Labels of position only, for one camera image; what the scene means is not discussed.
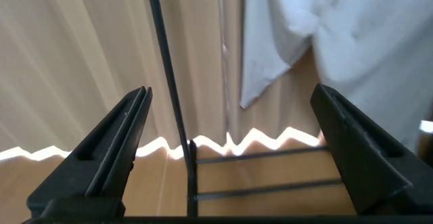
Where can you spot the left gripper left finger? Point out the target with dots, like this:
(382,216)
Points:
(101,170)

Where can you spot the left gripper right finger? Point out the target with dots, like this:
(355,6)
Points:
(368,170)

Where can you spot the pale grey shorts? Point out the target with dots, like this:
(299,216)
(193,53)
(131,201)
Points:
(355,31)

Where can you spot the black clothes rack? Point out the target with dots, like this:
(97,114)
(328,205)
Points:
(170,68)

